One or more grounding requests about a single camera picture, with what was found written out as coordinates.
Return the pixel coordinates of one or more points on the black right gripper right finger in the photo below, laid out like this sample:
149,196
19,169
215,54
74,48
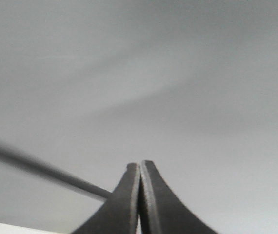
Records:
161,211

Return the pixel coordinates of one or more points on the dark grey fridge door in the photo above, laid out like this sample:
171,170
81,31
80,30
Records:
89,86

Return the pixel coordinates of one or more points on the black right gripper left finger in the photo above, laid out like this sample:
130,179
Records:
119,213

